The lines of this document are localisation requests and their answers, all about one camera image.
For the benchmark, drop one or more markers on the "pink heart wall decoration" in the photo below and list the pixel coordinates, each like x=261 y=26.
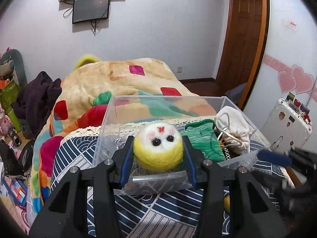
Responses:
x=290 y=78

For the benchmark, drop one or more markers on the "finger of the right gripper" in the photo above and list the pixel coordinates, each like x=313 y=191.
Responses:
x=274 y=158

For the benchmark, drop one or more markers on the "small wall monitor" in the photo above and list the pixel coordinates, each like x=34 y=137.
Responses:
x=90 y=10

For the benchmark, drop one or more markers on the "green cardboard box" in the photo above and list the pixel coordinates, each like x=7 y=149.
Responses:
x=9 y=92

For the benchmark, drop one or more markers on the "yellow plush item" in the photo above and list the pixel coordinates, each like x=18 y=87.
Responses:
x=86 y=59

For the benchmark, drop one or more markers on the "black chain-pattern scrunchie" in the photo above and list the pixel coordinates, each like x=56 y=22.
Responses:
x=224 y=147

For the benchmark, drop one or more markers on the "clear plastic storage box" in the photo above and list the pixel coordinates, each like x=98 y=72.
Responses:
x=160 y=121

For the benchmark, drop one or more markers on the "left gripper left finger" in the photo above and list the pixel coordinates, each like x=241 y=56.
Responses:
x=123 y=159

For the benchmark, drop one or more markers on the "green knitted cloth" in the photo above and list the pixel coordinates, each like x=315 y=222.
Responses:
x=202 y=137

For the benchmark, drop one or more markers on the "pink bunny toy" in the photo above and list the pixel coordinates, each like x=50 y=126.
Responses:
x=5 y=124

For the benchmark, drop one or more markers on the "white drawstring pouch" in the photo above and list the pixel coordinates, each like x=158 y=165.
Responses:
x=234 y=129

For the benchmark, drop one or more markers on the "grey plush toy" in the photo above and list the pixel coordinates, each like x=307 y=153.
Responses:
x=12 y=66

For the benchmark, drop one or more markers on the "wooden door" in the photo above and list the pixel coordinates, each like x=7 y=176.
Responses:
x=243 y=49

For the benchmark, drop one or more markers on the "wall power outlet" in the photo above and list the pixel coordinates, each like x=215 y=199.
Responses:
x=179 y=69

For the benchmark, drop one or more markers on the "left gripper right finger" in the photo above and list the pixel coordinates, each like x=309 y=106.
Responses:
x=192 y=159

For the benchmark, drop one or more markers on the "plush patchwork blanket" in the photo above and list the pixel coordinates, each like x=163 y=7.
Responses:
x=85 y=96

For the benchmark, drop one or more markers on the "yellow white felt ball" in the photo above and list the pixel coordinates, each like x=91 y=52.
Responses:
x=158 y=147

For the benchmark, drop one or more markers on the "dark purple clothing pile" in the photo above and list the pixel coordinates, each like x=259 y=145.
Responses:
x=35 y=102

